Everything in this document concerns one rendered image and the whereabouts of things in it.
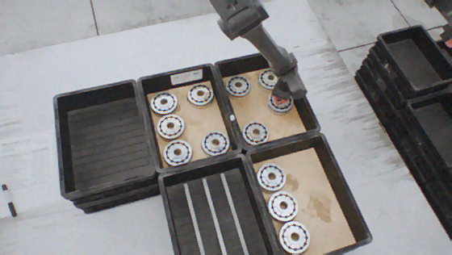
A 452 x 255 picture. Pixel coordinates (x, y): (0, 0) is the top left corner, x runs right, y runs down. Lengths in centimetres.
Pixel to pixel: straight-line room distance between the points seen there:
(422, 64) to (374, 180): 97
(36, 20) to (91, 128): 181
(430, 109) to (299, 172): 117
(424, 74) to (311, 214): 126
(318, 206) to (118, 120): 81
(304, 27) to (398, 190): 92
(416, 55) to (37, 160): 204
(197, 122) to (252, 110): 22
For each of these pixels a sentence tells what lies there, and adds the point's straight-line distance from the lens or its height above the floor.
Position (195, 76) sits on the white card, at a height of 88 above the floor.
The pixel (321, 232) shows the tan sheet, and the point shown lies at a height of 83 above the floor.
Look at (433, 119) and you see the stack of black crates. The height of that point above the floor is 38.
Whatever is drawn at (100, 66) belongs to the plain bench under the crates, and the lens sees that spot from 173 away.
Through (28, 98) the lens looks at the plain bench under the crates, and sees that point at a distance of 174.
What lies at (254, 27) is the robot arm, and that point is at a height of 140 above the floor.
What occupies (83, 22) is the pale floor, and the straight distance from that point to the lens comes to 298.
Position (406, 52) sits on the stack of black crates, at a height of 49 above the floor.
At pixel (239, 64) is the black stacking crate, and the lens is 142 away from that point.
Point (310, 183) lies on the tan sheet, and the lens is 130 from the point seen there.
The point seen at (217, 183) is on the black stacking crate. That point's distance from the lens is 125.
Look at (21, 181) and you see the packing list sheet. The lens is 157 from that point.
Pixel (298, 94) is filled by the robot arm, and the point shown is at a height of 105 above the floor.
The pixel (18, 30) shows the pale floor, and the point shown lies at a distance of 310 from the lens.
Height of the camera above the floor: 201
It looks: 62 degrees down
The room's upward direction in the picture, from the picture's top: 7 degrees clockwise
